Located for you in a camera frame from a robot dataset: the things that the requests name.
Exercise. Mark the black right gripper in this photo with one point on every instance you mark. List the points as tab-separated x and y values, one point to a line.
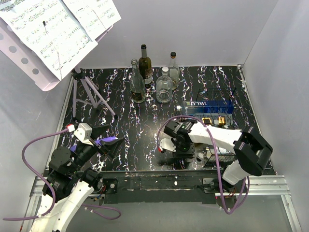
188	154

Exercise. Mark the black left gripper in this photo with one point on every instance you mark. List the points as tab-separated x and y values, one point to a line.
110	147

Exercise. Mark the purple marker pen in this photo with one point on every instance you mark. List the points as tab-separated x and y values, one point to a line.
108	139

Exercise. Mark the clear bottle gold neck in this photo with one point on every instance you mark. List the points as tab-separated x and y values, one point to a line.
208	154

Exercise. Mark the clear green-tinted bottle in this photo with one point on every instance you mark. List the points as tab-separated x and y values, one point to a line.
137	85

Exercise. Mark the clear square bottle white label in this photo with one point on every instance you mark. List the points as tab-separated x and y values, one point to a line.
164	86

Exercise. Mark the clear bottle black cork cap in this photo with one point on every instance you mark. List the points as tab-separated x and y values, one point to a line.
174	70

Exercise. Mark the dark brown wine bottle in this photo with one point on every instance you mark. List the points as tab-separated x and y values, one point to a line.
145	67

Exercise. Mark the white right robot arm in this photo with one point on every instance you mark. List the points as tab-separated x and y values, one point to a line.
251	150

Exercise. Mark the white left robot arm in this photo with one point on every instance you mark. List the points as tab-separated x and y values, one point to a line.
67	186

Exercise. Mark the blue clear tall bottle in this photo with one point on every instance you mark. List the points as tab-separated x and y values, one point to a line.
208	107

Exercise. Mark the clear flask black gold label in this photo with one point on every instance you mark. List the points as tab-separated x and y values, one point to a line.
215	119

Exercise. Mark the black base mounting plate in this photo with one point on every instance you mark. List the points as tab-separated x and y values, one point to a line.
160	186

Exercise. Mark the small sheet music page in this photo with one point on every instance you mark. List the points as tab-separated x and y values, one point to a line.
95	16

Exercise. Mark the large sheet music page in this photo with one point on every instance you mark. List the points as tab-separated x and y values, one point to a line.
50	31

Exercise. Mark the lilac music stand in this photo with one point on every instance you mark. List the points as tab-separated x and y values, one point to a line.
33	67

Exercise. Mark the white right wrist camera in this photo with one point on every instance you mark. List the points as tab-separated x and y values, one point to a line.
167	144

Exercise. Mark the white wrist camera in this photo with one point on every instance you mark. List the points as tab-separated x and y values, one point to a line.
83	133
167	144

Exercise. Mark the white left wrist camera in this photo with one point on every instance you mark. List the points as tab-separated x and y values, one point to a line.
83	133

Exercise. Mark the black wire wine rack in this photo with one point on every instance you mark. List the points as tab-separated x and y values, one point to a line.
225	94

